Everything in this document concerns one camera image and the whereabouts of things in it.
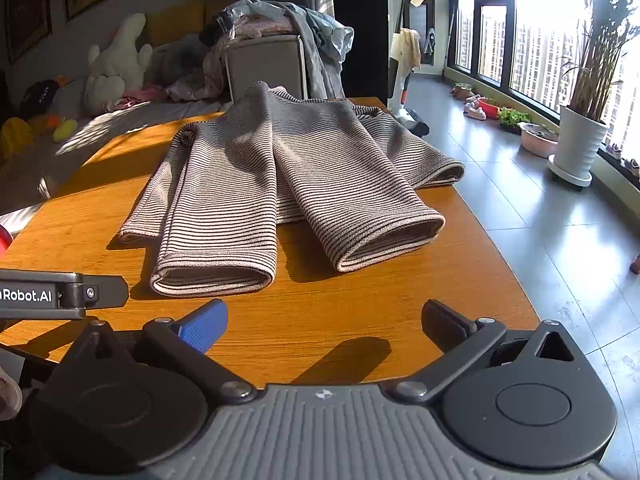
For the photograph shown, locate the yellow towel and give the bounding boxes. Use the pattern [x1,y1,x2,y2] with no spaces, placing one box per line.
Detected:
[397,29,422,69]

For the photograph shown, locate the tray of green seedlings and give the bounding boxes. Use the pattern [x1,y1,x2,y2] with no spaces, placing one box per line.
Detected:
[497,107,533,135]

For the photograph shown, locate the yellow sofa cushion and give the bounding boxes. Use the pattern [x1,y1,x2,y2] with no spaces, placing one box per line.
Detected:
[145,0,207,48]
[205,0,243,22]

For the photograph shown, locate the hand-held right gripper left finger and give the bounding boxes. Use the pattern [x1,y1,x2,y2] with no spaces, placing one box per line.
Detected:
[70,299,258,405]

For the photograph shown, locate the striped knit sweater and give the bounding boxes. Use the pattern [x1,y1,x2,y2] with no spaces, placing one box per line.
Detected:
[118,81,466,297]

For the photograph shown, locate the pink floral cloth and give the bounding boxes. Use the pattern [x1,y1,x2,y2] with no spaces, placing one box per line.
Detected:
[165,45,236,104]

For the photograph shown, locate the white floor washer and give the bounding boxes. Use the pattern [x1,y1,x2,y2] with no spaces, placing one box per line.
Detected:
[387,0,431,136]

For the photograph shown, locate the small grey shoes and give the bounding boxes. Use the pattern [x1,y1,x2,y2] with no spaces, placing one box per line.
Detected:
[604,142,640,177]

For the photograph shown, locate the grey sofa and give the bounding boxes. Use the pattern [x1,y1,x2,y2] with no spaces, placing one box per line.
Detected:
[0,0,308,216]

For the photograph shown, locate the pink garment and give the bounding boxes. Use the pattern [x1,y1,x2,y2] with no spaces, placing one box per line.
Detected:
[234,15,297,39]

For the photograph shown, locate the small pink cloth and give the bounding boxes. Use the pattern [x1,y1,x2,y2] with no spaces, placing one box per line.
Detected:
[107,85,168,112]

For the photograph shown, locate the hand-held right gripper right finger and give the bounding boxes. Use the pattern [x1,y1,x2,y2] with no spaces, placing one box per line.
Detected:
[382,299,576,405]

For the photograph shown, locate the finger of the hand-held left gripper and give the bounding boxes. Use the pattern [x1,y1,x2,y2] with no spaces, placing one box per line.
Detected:
[59,275,130,310]

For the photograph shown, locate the black cap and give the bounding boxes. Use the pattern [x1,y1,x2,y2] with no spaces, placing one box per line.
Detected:
[20,80,62,122]

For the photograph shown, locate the pink basin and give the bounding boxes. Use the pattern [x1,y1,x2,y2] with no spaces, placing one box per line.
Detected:
[517,121,560,159]

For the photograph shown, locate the yellow bag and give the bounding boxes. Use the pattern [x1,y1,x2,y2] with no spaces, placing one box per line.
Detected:
[0,117,34,161]

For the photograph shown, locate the black window frame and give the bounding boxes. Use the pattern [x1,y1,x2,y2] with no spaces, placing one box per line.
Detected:
[452,0,640,133]

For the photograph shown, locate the white plush toy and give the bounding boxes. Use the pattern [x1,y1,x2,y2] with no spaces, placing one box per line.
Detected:
[82,12,153,116]

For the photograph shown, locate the black garment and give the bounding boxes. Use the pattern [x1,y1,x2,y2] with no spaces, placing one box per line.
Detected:
[199,10,236,47]

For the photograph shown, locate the grey plush blanket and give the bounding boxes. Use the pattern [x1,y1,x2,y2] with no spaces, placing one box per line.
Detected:
[149,35,211,86]

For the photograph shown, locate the yellow toy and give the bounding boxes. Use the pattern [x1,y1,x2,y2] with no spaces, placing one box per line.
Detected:
[52,119,79,143]

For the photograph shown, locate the potted palm in white pot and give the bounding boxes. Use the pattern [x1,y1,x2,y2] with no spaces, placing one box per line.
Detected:
[547,0,640,191]

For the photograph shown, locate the red basin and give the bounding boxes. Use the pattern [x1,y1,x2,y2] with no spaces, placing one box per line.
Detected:
[477,97,506,120]

